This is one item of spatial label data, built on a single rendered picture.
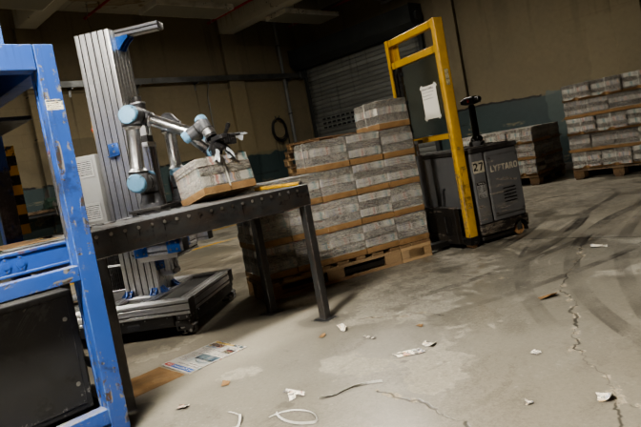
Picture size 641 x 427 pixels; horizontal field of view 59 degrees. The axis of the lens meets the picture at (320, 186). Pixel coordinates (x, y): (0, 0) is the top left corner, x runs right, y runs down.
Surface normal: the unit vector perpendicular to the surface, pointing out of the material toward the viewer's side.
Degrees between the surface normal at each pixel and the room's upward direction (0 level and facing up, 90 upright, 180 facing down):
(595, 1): 90
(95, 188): 90
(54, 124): 90
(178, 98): 90
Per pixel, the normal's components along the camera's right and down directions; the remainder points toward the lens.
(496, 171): 0.41, -0.03
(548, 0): -0.70, 0.17
